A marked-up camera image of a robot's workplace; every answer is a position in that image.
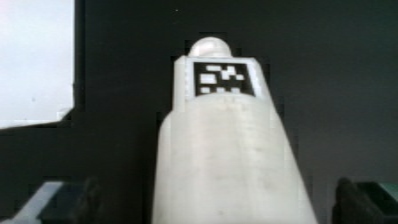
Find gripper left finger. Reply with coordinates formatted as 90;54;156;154
0;178;101;224

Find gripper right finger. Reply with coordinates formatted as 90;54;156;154
332;178;398;224

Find white cylindrical table leg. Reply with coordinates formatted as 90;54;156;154
150;37;317;224

